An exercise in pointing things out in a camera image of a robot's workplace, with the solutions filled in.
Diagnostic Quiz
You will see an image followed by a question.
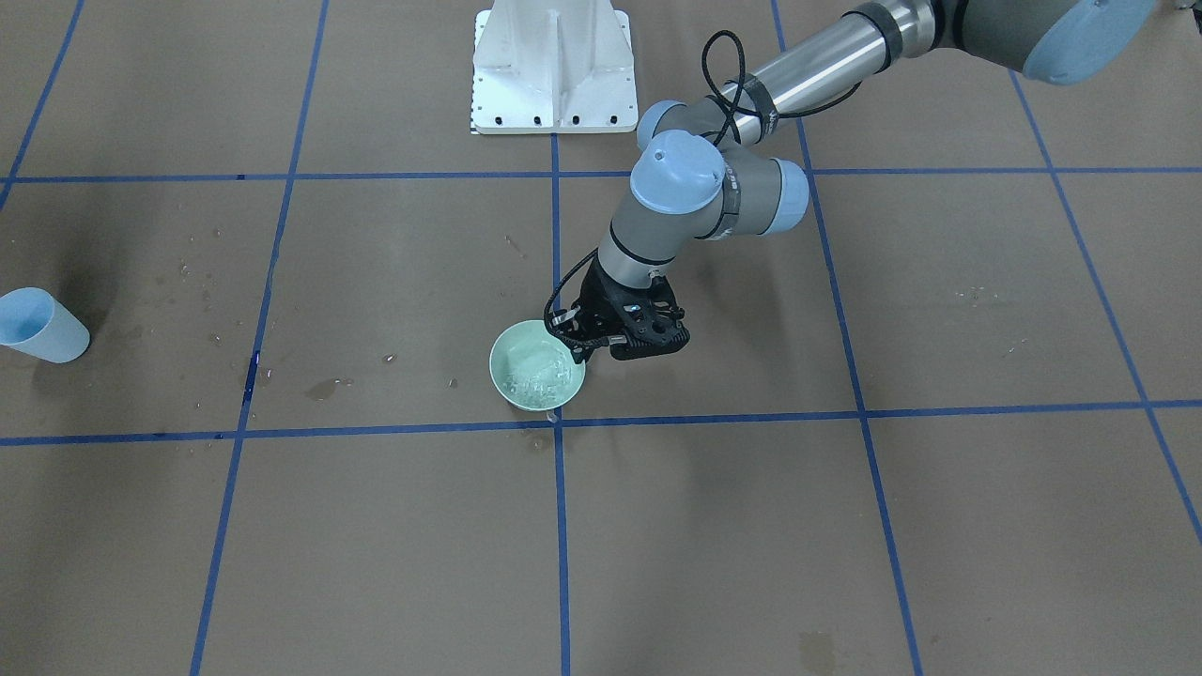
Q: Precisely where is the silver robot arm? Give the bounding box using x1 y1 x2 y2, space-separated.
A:
542 1 1154 364

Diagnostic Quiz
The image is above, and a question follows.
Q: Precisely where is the light blue plastic cup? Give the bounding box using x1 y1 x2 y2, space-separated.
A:
1 287 91 364

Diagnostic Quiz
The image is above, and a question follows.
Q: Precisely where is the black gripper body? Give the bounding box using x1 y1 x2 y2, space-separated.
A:
563 255 691 361

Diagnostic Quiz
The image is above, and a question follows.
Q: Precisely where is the pale green ceramic bowl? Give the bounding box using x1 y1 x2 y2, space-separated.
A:
488 319 587 413

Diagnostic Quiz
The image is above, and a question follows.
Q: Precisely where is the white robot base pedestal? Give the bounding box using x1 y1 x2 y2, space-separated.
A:
470 1 639 134

